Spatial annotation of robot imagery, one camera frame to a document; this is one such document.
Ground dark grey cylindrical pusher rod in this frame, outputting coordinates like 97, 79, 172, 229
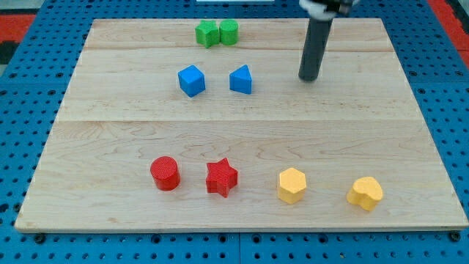
298, 18, 333, 81

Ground blue cube block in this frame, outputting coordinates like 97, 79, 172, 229
177, 65, 205, 98

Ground yellow heart block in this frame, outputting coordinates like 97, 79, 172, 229
346, 176, 384, 211

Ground white black arm end mount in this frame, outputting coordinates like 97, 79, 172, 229
298, 0, 360, 20

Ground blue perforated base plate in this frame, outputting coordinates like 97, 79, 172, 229
1, 0, 468, 263

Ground red star block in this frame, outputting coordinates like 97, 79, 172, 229
205, 158, 238, 198

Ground light wooden board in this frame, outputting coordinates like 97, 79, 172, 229
15, 18, 468, 233

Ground green cylinder block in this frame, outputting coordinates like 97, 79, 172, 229
219, 19, 239, 45

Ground blue triangle block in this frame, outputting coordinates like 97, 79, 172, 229
229, 65, 252, 95

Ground red cylinder block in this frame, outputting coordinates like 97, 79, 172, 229
150, 156, 180, 191

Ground yellow hexagon block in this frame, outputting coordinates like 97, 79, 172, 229
276, 167, 307, 204

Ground green star block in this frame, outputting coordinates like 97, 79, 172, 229
195, 20, 220, 48

